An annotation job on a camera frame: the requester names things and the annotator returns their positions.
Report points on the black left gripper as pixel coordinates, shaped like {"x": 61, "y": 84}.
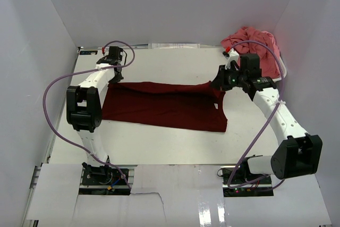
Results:
{"x": 116, "y": 79}

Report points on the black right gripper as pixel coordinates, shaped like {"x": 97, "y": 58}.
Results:
{"x": 220, "y": 81}

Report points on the dark red t-shirt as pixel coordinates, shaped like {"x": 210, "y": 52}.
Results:
{"x": 193, "y": 107}

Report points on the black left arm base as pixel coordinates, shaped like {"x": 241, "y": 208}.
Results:
{"x": 104, "y": 180}

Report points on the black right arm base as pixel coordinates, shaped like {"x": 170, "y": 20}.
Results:
{"x": 261, "y": 188}

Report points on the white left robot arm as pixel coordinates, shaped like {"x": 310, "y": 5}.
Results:
{"x": 83, "y": 105}

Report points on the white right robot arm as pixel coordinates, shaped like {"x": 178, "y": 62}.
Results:
{"x": 298, "y": 152}

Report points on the pink t-shirt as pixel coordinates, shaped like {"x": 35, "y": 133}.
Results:
{"x": 268, "y": 63}

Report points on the small black label sticker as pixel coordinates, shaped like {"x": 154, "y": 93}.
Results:
{"x": 88, "y": 52}

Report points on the white plastic basket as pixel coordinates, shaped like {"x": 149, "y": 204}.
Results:
{"x": 281, "y": 69}

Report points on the white front cover sheet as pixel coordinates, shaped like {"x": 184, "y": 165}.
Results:
{"x": 178, "y": 195}

